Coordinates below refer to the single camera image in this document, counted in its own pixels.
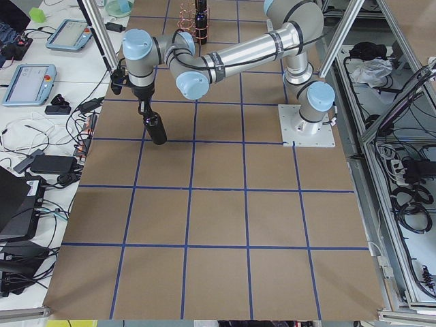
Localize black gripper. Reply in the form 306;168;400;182
131;84;154;118

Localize dark wine bottle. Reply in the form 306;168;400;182
195;0;208;45
143;111;167;145

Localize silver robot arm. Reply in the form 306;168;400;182
122;1;324;144

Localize dark wine bottle upright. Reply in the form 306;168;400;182
195;0;208;45

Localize black small device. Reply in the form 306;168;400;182
44;93;72;115

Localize blue teach pendant upper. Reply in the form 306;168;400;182
46;19;92;52

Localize blue teach pendant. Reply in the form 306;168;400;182
46;19;92;52
2;64;57;107

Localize black power brick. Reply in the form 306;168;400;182
30;155;77;174

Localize blue teach pendant lower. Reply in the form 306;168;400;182
2;64;57;107

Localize green cube object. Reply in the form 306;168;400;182
29;7;46;23

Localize black laptop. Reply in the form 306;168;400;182
1;168;46;243

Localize crumpled white cloth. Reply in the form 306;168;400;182
350;59;392;87

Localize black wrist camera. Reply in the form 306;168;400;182
110;67;128;95

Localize copper wire wine basket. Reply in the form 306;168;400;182
177;1;198;43

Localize aluminium frame post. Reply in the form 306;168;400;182
77;0;118;73

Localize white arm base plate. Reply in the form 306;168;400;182
278;104;336;148

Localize black coiled cables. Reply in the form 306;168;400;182
388;146;436;236

